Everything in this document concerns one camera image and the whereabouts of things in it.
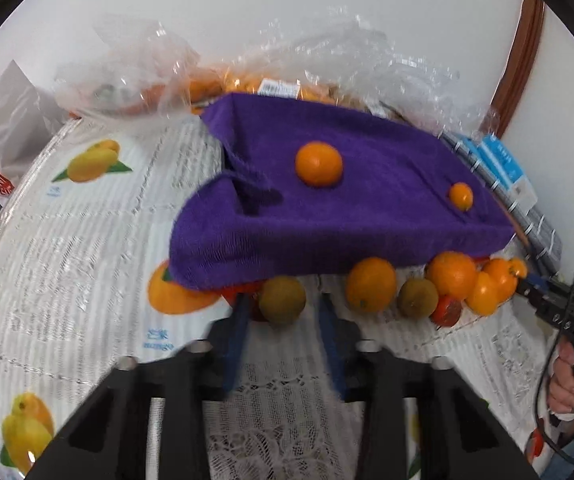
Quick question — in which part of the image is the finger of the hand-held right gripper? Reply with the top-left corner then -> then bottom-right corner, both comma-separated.
514,289 -> 549,314
517,273 -> 574,299

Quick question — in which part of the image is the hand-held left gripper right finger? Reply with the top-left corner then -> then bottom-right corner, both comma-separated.
317,292 -> 540,480

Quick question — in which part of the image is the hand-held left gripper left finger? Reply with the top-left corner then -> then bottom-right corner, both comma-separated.
27,292 -> 253,480

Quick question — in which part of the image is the orange mandarin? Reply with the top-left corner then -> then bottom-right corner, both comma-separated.
425,251 -> 479,301
295,141 -> 343,189
345,257 -> 398,313
482,258 -> 518,303

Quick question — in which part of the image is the red tomato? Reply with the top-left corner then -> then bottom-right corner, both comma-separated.
429,294 -> 463,327
222,282 -> 266,322

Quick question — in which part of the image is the brownish green round fruit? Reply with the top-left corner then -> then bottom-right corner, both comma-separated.
398,277 -> 439,319
258,275 -> 308,325

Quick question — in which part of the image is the purple towel lined tray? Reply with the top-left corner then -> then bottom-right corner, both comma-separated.
169,92 -> 515,291

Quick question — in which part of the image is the grey checkered cloth box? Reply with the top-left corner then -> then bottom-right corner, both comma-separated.
442,130 -> 564,281

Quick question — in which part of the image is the blue tissue box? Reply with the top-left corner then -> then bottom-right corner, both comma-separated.
477,135 -> 538,207

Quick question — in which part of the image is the fruit print tablecloth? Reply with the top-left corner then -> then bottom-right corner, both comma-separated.
0,110 -> 568,480

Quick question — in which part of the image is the clear plastic bag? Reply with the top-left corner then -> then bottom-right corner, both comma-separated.
357,25 -> 500,138
54,12 -> 203,121
187,7 -> 388,116

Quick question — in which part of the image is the pile of bagged mandarins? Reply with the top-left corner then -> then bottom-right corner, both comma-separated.
187,67 -> 340,111

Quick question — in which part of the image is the white plastic bag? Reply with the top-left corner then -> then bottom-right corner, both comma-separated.
0,60 -> 68,221

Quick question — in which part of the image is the black cable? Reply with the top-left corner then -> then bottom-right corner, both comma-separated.
534,237 -> 574,466

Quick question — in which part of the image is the brown wooden door frame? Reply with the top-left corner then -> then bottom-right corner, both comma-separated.
490,0 -> 546,139

